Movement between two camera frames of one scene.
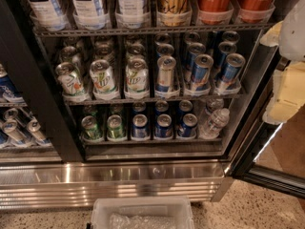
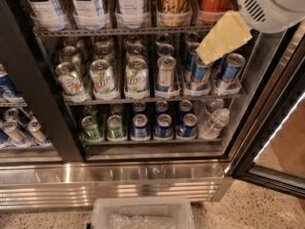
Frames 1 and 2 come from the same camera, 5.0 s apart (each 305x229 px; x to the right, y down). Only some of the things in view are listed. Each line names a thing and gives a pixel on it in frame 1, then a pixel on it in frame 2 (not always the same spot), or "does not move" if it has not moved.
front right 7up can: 137,77 does not move
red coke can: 214,3 does not move
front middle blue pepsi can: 164,126 does not move
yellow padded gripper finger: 289,93 → 231,32
